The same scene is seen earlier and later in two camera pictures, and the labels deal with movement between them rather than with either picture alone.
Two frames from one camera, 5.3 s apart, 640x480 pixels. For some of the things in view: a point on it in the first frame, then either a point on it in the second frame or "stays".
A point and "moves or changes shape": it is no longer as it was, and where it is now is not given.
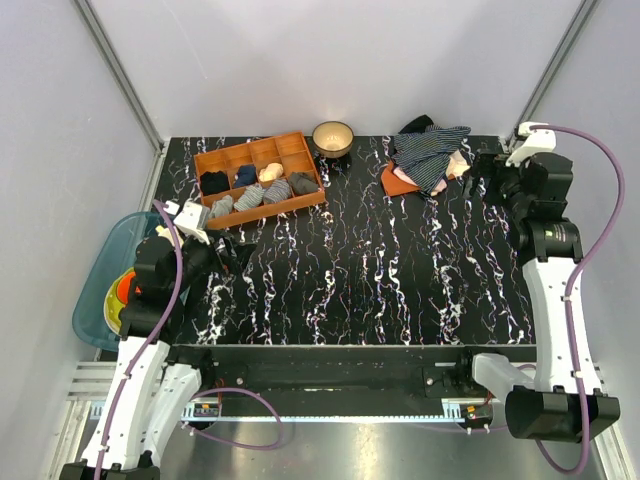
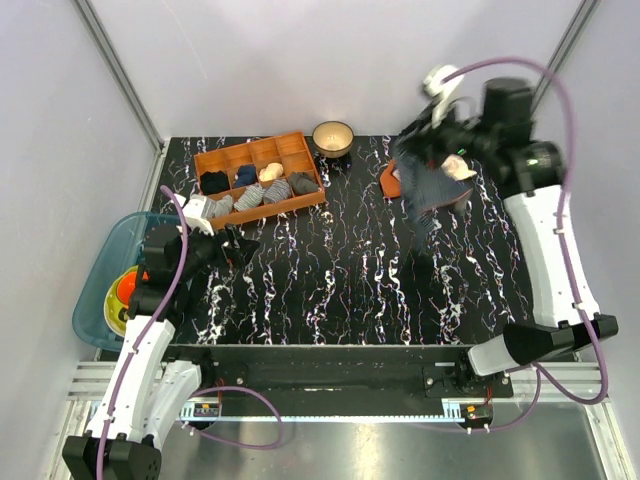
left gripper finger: x=240 y=248 -> x=232 y=234
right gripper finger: x=468 y=187 -> x=416 y=143
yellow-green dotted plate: x=113 y=306 stays
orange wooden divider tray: x=290 y=151 stays
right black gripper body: x=505 y=182 -> x=451 y=140
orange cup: x=124 y=287 stays
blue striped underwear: x=423 y=155 moves or changes shape
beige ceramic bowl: x=333 y=139 stays
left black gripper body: x=197 y=257 stays
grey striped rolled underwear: x=252 y=198 stays
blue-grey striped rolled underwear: x=280 y=191 stays
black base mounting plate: x=346 y=373 stays
